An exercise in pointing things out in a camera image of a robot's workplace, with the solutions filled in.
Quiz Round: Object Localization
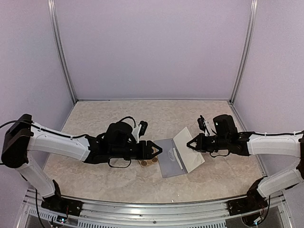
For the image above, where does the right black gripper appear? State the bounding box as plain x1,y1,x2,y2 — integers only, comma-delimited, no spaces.
187,133,229,153

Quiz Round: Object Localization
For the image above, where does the right aluminium frame post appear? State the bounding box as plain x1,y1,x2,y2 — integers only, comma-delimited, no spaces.
229,0,258,106

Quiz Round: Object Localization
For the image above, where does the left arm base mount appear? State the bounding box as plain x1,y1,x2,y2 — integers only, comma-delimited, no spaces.
41,195,83,217

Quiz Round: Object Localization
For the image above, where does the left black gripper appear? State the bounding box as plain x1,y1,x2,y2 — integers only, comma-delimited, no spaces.
110,141,162,160

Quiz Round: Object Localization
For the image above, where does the aluminium frame post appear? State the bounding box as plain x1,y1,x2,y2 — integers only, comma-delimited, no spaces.
47,0,78,105
229,0,258,106

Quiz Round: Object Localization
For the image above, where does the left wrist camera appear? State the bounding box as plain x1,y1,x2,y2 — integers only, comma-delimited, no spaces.
132,121,148,143

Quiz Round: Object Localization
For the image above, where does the brown sticker sheet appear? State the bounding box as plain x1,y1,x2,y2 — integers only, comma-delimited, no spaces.
138,156,158,167

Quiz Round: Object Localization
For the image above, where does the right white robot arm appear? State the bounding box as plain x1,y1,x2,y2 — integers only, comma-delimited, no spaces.
187,114,304,211

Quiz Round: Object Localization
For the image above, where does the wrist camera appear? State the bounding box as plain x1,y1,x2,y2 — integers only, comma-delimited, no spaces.
197,115,210,136
132,121,148,143

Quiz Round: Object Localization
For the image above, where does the grey envelope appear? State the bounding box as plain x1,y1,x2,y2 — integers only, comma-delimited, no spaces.
154,139,187,178

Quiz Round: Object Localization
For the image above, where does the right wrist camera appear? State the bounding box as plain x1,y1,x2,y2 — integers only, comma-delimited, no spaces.
197,115,210,136

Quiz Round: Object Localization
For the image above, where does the front aluminium rail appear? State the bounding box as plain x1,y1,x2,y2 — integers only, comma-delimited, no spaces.
16,189,294,228

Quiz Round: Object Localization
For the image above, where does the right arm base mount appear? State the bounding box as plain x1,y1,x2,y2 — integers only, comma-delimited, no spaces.
227,194,268,216

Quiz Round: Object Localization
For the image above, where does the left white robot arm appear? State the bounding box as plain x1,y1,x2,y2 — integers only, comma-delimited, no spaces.
1,114,162,211

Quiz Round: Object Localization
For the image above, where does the beige letter sheet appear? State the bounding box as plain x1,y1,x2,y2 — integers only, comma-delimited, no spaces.
173,147,183,170

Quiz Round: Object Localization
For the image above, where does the left aluminium frame post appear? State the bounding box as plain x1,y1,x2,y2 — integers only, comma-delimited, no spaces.
47,0,78,105

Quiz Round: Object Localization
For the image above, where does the ornate bordered letter sheet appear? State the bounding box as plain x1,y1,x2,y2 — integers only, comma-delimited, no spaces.
173,127,205,173

